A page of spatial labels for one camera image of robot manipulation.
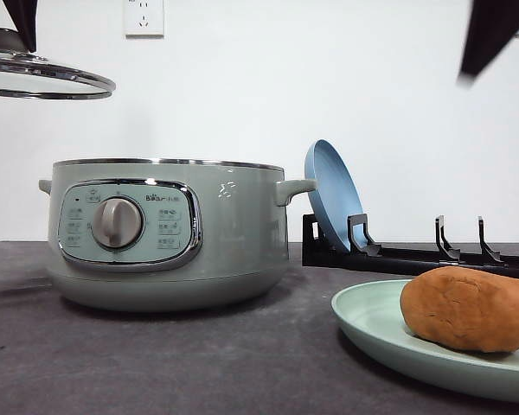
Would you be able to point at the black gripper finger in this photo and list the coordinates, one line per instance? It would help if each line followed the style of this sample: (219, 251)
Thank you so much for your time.
(492, 25)

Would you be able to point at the black gripper finger holding lid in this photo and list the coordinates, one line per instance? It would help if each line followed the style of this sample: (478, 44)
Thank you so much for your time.
(24, 15)

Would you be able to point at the glass pot lid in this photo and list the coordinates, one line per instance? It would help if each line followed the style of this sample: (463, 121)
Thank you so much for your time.
(26, 74)

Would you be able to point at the brown potato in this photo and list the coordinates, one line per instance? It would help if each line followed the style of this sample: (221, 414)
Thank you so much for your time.
(464, 307)

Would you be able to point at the green plate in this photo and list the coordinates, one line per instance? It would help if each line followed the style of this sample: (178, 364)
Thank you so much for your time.
(371, 313)

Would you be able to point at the blue plate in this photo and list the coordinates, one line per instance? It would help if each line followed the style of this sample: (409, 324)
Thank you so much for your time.
(336, 196)

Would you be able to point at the green electric steamer pot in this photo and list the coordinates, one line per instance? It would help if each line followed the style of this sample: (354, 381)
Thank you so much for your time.
(167, 235)

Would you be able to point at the black dish rack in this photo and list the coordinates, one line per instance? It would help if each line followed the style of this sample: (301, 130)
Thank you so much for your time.
(365, 256)

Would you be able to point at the white wall socket left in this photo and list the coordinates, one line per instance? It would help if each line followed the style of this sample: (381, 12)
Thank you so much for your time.
(143, 19)

